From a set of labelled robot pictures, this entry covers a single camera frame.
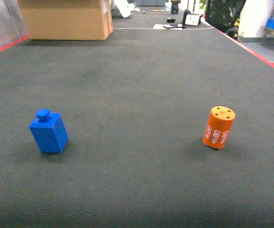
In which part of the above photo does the white paper sheet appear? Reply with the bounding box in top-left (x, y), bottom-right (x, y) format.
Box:
top-left (153, 24), bottom-right (183, 30)

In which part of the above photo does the black and white device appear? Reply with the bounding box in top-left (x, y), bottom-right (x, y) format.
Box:
top-left (182, 10), bottom-right (201, 26)

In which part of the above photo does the black tape roll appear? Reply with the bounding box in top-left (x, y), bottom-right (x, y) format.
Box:
top-left (166, 18), bottom-right (176, 23)

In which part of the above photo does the dark grey table mat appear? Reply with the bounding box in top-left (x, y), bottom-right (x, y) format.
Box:
top-left (0, 9), bottom-right (274, 228)

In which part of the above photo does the blue bottle-shaped block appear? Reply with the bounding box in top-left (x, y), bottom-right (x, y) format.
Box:
top-left (29, 109), bottom-right (69, 153)

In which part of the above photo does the black box far table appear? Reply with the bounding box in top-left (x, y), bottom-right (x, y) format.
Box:
top-left (171, 0), bottom-right (181, 14)

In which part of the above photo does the orange cylindrical cap 4680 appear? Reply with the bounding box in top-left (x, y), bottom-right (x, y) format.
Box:
top-left (203, 106), bottom-right (235, 149)

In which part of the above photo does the large cardboard box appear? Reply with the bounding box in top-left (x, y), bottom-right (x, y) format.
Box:
top-left (18, 0), bottom-right (113, 41)

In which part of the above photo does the white foam piece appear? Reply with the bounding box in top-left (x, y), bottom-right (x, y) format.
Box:
top-left (114, 0), bottom-right (131, 18)

